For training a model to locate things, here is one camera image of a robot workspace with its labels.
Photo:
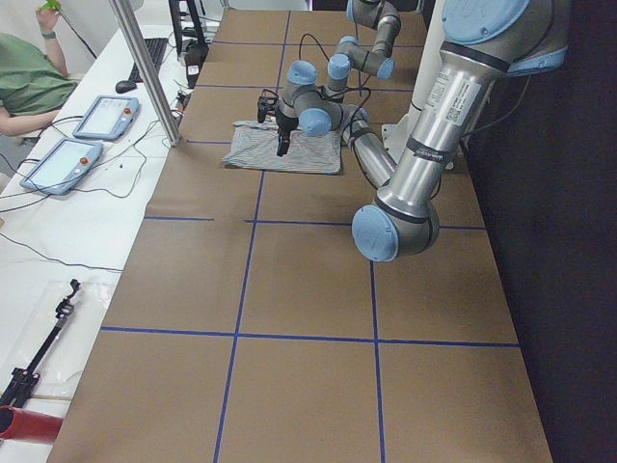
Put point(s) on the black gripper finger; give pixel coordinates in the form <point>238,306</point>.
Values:
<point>283,144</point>

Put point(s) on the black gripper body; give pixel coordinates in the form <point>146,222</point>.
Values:
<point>284,125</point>

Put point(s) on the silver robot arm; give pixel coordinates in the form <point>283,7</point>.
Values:
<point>483,42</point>
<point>366,48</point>

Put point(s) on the black keyboard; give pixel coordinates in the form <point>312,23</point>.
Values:
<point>156,48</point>

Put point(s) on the black computer mouse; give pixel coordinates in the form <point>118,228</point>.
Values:
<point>125,86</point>

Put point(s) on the far blue teach pendant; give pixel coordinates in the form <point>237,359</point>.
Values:
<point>107,118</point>

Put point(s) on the blue teach pendant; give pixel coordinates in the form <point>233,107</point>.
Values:
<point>107,118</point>
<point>63,167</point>

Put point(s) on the near blue teach pendant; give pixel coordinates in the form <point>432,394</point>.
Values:
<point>63,167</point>

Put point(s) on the person in green shirt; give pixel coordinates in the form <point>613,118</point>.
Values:
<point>35,83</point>

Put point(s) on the green paper toy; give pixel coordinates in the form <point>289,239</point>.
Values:
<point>53,5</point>

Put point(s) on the black grabber tool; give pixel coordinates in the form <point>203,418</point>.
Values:
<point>24,380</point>

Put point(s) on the red cylinder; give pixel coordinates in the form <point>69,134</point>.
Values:
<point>29,426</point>

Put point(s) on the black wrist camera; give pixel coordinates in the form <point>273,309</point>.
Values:
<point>266,107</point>

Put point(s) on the aluminium frame post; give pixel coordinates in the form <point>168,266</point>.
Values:
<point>137,46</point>

